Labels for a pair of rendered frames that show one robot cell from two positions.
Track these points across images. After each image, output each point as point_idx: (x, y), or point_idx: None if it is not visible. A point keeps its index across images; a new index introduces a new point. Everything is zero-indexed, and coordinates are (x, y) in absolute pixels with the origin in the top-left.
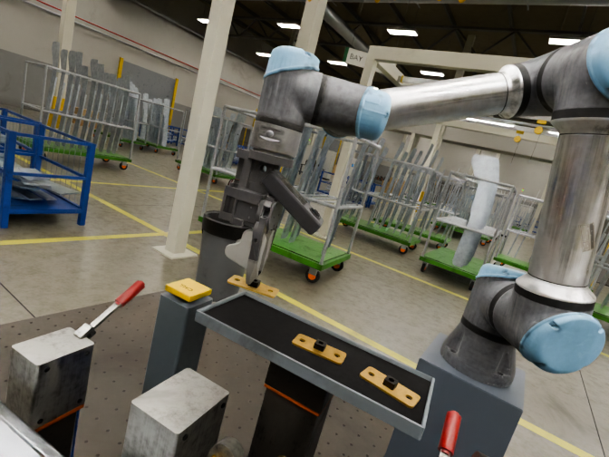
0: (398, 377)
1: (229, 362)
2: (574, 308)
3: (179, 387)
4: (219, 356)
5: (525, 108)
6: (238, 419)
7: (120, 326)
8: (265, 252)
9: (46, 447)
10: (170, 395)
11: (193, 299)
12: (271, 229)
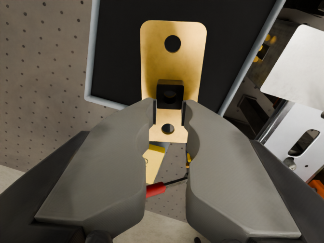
0: None
1: (10, 62)
2: None
3: (300, 83)
4: (12, 74)
5: None
6: (70, 24)
7: (49, 154)
8: (138, 140)
9: (271, 129)
10: (316, 85)
11: (157, 147)
12: (111, 240)
